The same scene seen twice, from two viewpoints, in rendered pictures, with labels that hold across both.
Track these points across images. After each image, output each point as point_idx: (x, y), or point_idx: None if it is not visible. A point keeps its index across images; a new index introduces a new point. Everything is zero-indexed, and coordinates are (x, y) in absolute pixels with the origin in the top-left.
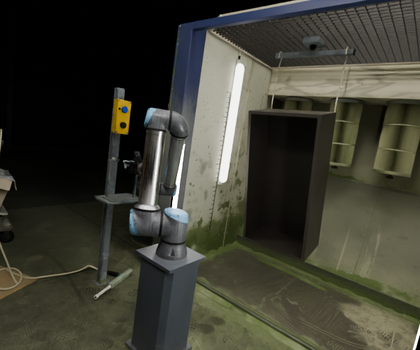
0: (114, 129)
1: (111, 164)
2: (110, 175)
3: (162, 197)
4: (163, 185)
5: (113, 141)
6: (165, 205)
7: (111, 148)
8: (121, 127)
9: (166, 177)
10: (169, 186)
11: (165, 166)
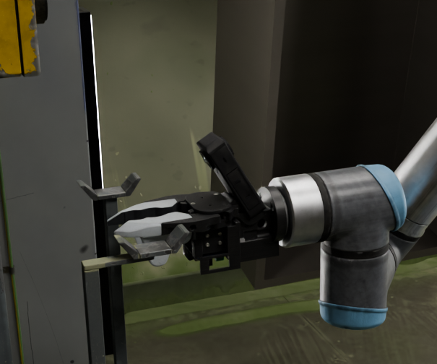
0: (33, 48)
1: (4, 298)
2: (12, 363)
3: (38, 321)
4: (392, 240)
5: None
6: (75, 346)
7: None
8: (45, 18)
9: None
10: (425, 228)
11: (19, 160)
